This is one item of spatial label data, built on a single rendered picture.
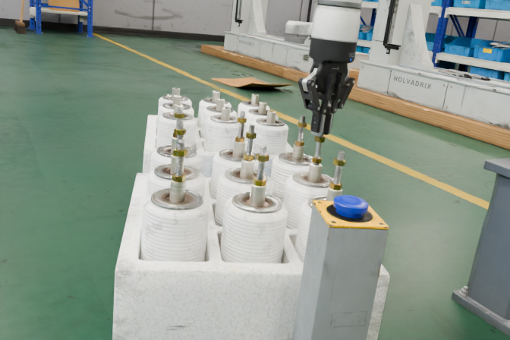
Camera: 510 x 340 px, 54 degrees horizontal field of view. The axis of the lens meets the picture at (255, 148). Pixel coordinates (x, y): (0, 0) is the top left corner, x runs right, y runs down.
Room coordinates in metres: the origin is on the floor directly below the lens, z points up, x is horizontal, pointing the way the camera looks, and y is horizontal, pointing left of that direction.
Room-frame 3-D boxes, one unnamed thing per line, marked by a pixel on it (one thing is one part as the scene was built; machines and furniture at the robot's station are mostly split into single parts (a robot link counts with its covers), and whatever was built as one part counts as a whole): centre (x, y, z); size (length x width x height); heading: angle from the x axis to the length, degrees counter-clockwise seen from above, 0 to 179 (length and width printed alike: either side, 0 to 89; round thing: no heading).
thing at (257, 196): (0.70, -0.01, 0.26); 0.02 x 0.02 x 0.03
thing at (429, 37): (6.60, -2.16, 0.36); 0.50 x 0.38 x 0.21; 121
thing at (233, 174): (0.81, 0.01, 0.25); 0.08 x 0.08 x 0.01
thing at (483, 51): (5.79, -2.63, 0.36); 0.50 x 0.38 x 0.21; 122
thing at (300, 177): (0.83, -0.11, 0.25); 0.08 x 0.08 x 0.01
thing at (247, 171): (0.81, 0.01, 0.26); 0.02 x 0.02 x 0.03
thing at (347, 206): (0.54, -0.12, 0.32); 0.04 x 0.04 x 0.02
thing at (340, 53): (0.83, -0.11, 0.45); 0.08 x 0.08 x 0.09
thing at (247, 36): (4.76, -0.20, 0.45); 1.61 x 0.57 x 0.74; 31
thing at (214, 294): (0.81, 0.01, 0.09); 0.39 x 0.39 x 0.18; 10
